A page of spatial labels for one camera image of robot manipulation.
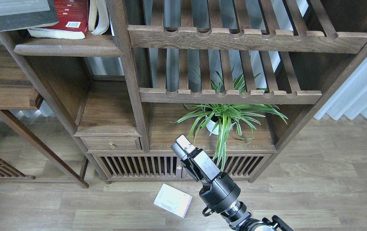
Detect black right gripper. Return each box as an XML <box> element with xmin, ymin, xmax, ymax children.
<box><xmin>171</xmin><ymin>134</ymin><xmax>241</xmax><ymax>214</ymax></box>

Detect white lavender cover book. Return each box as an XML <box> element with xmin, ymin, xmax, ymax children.
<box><xmin>154</xmin><ymin>183</ymin><xmax>193</xmax><ymax>218</ymax></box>

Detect red cover book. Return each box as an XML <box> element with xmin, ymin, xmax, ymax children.
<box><xmin>28</xmin><ymin>0</ymin><xmax>89</xmax><ymax>39</ymax></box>

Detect thick yellow grey book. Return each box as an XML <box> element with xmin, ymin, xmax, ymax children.
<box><xmin>0</xmin><ymin>0</ymin><xmax>59</xmax><ymax>31</ymax></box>

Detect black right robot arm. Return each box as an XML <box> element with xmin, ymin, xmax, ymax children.
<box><xmin>171</xmin><ymin>134</ymin><xmax>291</xmax><ymax>231</ymax></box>

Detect upright cream books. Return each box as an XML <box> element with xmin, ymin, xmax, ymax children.
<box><xmin>88</xmin><ymin>0</ymin><xmax>110</xmax><ymax>35</ymax></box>

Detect white plant pot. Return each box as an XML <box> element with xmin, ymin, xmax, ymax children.
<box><xmin>204</xmin><ymin>116</ymin><xmax>236</xmax><ymax>135</ymax></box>

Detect green spider plant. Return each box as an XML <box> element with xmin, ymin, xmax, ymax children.
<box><xmin>168</xmin><ymin>66</ymin><xmax>288</xmax><ymax>172</ymax></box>

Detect brass drawer knob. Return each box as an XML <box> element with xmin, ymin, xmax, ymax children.
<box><xmin>109</xmin><ymin>142</ymin><xmax>116</xmax><ymax>149</ymax></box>

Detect large wooden bookshelf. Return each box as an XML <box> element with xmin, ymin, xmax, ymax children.
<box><xmin>0</xmin><ymin>0</ymin><xmax>367</xmax><ymax>183</ymax></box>

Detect wooden side table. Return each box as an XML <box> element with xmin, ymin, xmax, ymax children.
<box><xmin>0</xmin><ymin>45</ymin><xmax>89</xmax><ymax>188</ymax></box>

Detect white pleated curtain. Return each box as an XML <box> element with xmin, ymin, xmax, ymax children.
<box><xmin>314</xmin><ymin>58</ymin><xmax>367</xmax><ymax>120</ymax></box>

